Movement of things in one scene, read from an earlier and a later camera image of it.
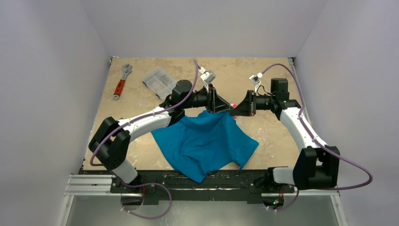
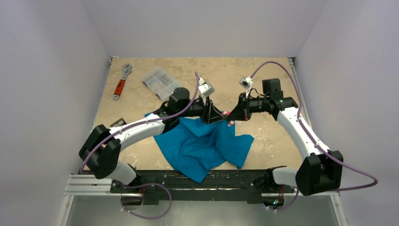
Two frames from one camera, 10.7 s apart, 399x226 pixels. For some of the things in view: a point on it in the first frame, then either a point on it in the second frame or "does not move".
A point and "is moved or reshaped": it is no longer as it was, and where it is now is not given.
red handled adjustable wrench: [126, 69] does not move
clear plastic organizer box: [160, 82] does not move
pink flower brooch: [235, 106] is moved or reshaped
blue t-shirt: [205, 144] does not move
